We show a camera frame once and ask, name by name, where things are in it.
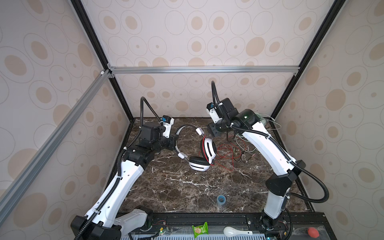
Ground white black headphones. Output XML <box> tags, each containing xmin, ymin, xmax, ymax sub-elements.
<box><xmin>175</xmin><ymin>124</ymin><xmax>217</xmax><ymax>172</ymax></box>

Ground red headphone cable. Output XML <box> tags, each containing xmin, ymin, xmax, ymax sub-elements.
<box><xmin>202</xmin><ymin>136</ymin><xmax>250</xmax><ymax>172</ymax></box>

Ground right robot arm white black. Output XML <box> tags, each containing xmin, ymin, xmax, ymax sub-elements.
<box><xmin>207</xmin><ymin>82</ymin><xmax>330</xmax><ymax>230</ymax></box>

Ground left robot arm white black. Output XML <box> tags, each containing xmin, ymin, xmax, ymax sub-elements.
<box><xmin>71</xmin><ymin>97</ymin><xmax>178</xmax><ymax>240</ymax></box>

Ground green headphones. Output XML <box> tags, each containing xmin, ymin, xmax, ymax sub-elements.
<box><xmin>258</xmin><ymin>114</ymin><xmax>267</xmax><ymax>126</ymax></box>

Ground blue tape roll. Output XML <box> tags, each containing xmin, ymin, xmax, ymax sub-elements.
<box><xmin>217</xmin><ymin>195</ymin><xmax>226</xmax><ymax>206</ymax></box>

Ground green snack packet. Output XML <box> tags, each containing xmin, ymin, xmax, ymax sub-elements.
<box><xmin>192</xmin><ymin>222</ymin><xmax>209</xmax><ymax>239</ymax></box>

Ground white ceramic spoon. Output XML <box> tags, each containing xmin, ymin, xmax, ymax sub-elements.
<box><xmin>223</xmin><ymin>227</ymin><xmax>253</xmax><ymax>238</ymax></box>

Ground red ball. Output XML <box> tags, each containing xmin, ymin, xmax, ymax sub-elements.
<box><xmin>307</xmin><ymin>227</ymin><xmax>320</xmax><ymax>239</ymax></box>

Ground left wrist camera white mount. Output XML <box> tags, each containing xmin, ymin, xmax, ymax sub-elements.
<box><xmin>161</xmin><ymin>115</ymin><xmax>175</xmax><ymax>139</ymax></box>

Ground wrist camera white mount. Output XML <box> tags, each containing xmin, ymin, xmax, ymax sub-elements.
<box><xmin>161</xmin><ymin>115</ymin><xmax>175</xmax><ymax>139</ymax></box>
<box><xmin>207</xmin><ymin>102</ymin><xmax>224</xmax><ymax>124</ymax></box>

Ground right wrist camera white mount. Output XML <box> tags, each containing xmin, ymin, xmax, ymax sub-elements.
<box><xmin>207</xmin><ymin>102</ymin><xmax>224</xmax><ymax>124</ymax></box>

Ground green headphone cable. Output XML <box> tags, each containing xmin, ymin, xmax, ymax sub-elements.
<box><xmin>235</xmin><ymin>113</ymin><xmax>282</xmax><ymax>158</ymax></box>

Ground horizontal aluminium rail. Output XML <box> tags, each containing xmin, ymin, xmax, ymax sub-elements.
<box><xmin>111</xmin><ymin>66</ymin><xmax>300</xmax><ymax>75</ymax></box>

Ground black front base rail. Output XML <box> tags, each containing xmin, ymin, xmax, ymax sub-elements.
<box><xmin>122</xmin><ymin>213</ymin><xmax>336</xmax><ymax>240</ymax></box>

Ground left diagonal aluminium rail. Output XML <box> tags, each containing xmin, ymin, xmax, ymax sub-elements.
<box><xmin>1</xmin><ymin>69</ymin><xmax>112</xmax><ymax>225</ymax></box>

